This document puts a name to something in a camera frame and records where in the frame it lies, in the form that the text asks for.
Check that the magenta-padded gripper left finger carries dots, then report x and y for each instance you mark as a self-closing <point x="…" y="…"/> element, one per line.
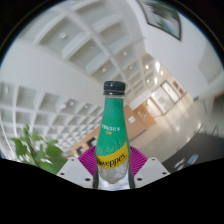
<point x="75" y="171"/>

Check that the ceiling lights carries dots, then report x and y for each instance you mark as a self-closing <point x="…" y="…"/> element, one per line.
<point x="157" y="66"/>

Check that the framed landscape painting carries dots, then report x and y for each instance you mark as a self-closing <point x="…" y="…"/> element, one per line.
<point x="163" y="16"/>

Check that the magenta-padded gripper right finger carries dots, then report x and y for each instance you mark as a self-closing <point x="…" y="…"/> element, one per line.
<point x="151" y="170"/>

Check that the green leafy potted plant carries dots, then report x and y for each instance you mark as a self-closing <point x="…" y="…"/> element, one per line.
<point x="50" y="156"/>

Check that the green drink bottle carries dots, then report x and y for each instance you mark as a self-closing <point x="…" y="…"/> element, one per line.
<point x="112" y="133"/>

